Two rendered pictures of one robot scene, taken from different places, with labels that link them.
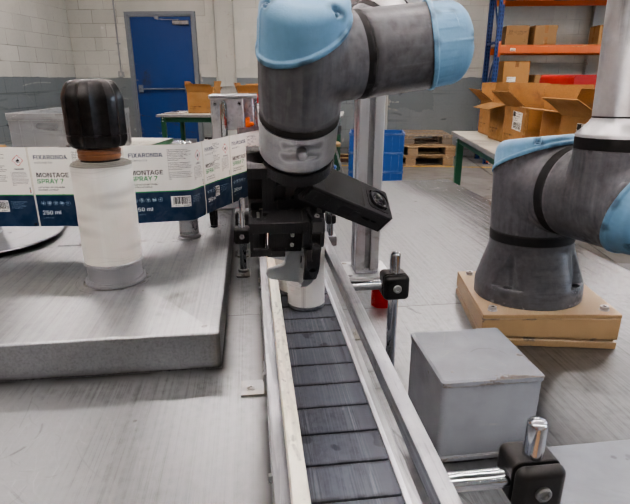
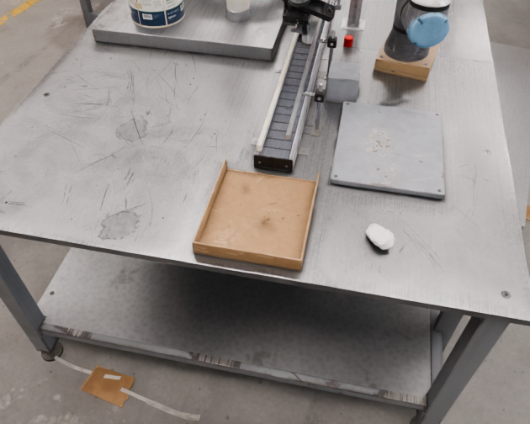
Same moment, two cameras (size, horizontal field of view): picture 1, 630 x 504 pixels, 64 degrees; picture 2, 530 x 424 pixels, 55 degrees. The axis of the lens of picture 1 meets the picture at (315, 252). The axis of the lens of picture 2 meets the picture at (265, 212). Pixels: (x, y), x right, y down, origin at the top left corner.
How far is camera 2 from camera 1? 1.20 m
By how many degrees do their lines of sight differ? 33
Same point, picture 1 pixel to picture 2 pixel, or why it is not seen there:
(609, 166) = (411, 12)
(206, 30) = not seen: outside the picture
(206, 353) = (267, 55)
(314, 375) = (297, 69)
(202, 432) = (261, 80)
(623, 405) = (402, 99)
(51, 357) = (216, 47)
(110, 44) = not seen: outside the picture
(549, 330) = (400, 69)
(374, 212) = (325, 16)
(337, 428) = (296, 84)
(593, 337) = (417, 75)
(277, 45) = not seen: outside the picture
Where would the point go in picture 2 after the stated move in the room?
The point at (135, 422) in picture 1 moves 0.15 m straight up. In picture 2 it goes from (241, 74) to (240, 33)
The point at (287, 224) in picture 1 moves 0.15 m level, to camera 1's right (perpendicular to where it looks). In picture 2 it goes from (294, 17) to (341, 24)
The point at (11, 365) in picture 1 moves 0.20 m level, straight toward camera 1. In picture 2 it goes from (204, 48) to (214, 78)
